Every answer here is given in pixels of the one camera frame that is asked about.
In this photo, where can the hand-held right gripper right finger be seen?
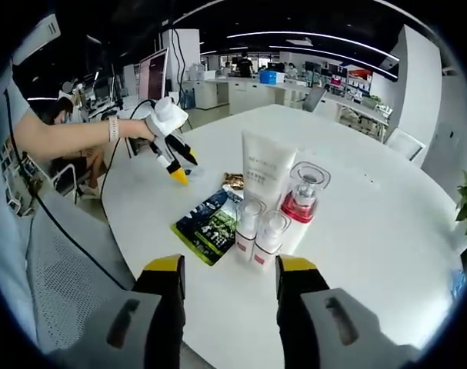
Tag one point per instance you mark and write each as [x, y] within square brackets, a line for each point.
[306, 326]

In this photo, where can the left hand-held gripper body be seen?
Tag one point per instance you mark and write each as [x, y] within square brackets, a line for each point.
[169, 115]

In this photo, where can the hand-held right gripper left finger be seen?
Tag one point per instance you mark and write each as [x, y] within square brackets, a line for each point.
[156, 326]

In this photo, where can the gold skincare sachet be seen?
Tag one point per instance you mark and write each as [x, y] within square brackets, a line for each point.
[233, 180]

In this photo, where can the green black skincare sachet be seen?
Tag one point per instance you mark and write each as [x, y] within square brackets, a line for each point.
[210, 230]

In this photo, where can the small white skincare bottle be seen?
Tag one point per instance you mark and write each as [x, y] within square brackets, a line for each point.
[244, 242]
[267, 250]

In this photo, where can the white skincare cream tube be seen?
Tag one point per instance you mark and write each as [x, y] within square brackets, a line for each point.
[265, 165]

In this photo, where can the large white pump skincare bottle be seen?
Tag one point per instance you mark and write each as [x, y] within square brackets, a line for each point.
[302, 209]

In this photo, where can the person's left hand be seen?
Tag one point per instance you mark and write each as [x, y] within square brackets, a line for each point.
[135, 128]

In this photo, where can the small clear sachet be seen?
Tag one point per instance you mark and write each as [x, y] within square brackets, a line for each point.
[196, 176]

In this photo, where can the open laptop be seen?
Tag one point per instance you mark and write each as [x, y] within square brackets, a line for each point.
[153, 75]

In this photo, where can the beige wristwatch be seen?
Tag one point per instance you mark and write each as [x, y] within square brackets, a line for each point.
[114, 128]

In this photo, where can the long white counter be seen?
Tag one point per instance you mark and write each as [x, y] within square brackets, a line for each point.
[241, 92]

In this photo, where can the blue crate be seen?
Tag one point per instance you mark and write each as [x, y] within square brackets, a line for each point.
[271, 77]

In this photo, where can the grey swivel chair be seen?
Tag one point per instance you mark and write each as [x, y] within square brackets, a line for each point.
[314, 99]

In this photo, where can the white ceiling air conditioner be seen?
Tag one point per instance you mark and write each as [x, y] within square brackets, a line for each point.
[37, 38]

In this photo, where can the person's light blue shirt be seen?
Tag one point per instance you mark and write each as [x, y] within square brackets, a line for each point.
[6, 250]

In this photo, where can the white chair frame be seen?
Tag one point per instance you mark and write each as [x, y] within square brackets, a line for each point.
[65, 173]

